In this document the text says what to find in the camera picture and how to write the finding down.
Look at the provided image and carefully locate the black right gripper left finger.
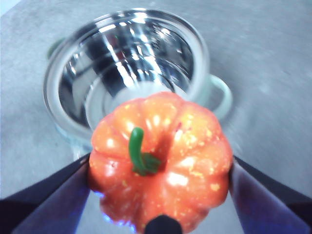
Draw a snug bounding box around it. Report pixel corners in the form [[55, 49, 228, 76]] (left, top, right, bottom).
[[0, 153, 91, 234]]

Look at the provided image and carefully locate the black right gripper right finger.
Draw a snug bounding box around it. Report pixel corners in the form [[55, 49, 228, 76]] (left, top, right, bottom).
[[228, 156, 312, 234]]

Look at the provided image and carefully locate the orange toy pumpkin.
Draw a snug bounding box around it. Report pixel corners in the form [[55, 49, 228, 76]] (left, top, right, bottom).
[[88, 91, 234, 234]]

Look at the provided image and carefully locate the pale green electric pot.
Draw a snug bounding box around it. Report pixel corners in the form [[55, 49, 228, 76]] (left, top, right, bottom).
[[43, 8, 234, 160]]

